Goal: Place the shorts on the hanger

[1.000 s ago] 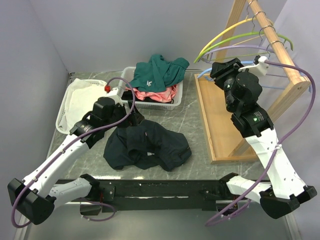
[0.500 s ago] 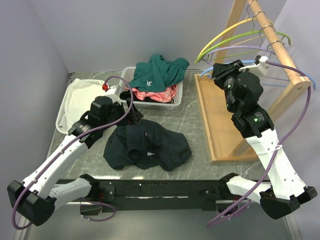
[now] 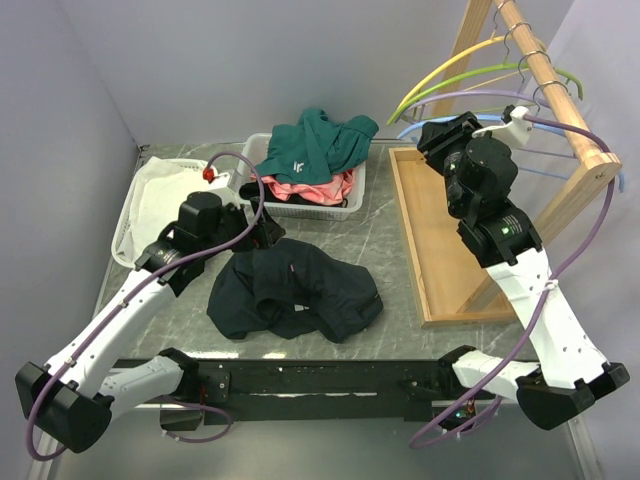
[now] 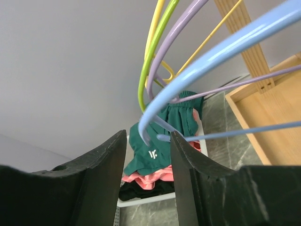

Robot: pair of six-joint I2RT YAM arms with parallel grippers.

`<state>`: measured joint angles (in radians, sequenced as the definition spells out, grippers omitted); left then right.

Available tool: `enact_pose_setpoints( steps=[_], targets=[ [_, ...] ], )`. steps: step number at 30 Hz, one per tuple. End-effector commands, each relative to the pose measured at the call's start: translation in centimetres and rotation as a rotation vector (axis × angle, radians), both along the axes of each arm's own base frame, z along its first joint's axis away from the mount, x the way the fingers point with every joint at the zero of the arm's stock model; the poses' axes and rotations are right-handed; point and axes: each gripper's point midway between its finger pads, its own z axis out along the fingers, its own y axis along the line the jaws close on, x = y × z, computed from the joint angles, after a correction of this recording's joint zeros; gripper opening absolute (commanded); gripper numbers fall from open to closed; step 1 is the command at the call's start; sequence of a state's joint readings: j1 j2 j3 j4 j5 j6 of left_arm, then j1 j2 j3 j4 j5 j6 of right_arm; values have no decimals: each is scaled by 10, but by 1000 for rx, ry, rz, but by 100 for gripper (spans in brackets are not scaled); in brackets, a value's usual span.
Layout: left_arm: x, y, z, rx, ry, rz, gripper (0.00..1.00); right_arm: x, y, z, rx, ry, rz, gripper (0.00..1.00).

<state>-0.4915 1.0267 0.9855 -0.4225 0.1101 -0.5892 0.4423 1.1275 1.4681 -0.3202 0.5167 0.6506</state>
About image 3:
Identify pink garment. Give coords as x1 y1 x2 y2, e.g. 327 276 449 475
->
261 169 356 206

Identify purple cable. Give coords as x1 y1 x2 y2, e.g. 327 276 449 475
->
407 114 616 449
24 151 264 461

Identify white laundry basket with clothes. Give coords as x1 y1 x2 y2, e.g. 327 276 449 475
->
234 134 366 220

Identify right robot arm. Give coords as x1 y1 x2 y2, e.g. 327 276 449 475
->
417 107 630 432

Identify wooden hanger rack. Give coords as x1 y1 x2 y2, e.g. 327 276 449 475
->
389 1 621 327

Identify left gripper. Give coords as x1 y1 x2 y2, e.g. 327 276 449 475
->
200 196 285 259

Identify green hanger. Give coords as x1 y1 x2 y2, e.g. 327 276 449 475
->
387 62 584 125

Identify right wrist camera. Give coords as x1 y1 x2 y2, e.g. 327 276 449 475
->
472 106 533 148

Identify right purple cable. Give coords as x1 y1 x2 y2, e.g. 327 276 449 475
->
407 114 616 449

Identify white cloth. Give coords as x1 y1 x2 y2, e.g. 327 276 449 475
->
115 156 217 256

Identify dark navy shorts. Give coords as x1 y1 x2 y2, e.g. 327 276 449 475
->
206 238 384 343

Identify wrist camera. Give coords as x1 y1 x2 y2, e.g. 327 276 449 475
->
202 167 235 197
472 106 533 148

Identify teal garment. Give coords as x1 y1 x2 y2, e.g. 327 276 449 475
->
257 108 379 185

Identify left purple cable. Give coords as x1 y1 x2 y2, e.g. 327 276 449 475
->
24 151 264 461

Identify blue hanger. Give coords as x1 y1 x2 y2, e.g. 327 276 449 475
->
397 114 626 193

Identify white basket with cloth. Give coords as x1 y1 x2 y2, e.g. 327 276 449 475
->
110 157 220 269

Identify purple hanger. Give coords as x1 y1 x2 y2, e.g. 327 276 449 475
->
401 89 604 147

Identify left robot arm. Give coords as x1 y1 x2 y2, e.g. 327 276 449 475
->
15 191 285 462

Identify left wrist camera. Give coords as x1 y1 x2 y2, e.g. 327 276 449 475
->
202 167 235 197

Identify yellow hanger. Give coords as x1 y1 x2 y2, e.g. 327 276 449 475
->
387 36 505 125

